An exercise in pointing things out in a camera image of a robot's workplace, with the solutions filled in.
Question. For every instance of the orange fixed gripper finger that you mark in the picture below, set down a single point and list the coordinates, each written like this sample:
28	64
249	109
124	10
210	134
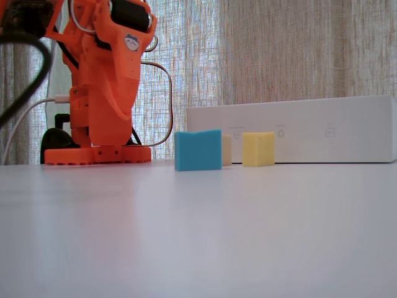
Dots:
124	83

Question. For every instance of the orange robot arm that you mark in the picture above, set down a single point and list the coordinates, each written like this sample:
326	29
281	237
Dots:
80	108

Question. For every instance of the blue foam cuboid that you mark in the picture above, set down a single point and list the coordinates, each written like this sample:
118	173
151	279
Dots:
198	152

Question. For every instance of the beige foam cuboid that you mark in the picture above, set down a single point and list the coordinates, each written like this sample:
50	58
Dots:
227	149

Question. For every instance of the yellow foam cuboid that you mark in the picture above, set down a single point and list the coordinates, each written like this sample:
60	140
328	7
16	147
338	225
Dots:
257	150

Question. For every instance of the white cardboard box bin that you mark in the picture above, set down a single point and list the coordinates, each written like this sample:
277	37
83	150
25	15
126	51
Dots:
310	130

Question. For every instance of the light grey fabric sheet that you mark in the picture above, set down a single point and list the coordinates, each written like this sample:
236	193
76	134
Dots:
60	77

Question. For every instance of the black table clamp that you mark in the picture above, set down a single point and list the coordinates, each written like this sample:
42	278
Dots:
56	139

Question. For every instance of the beige woven curtain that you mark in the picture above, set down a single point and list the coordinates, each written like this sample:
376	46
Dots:
279	46

